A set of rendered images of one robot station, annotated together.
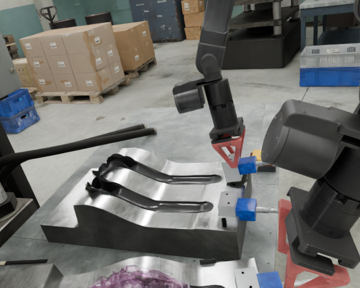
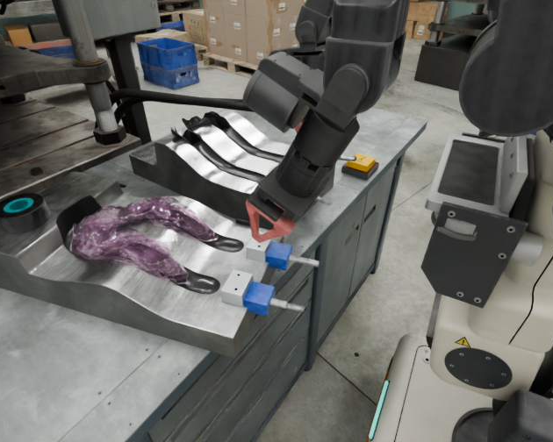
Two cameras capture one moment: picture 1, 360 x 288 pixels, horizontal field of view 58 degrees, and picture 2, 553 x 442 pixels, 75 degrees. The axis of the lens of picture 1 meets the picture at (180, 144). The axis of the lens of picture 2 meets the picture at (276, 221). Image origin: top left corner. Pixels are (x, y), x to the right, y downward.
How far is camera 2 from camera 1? 0.24 m
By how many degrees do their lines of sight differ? 15
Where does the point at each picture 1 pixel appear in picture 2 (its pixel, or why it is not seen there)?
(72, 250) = (149, 186)
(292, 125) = (264, 71)
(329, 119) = (292, 72)
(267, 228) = (321, 222)
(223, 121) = not seen: hidden behind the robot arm
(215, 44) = (318, 10)
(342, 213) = (296, 169)
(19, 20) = not seen: outside the picture
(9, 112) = (170, 65)
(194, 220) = (249, 187)
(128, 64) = not seen: hidden behind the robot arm
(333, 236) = (290, 191)
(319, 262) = (269, 208)
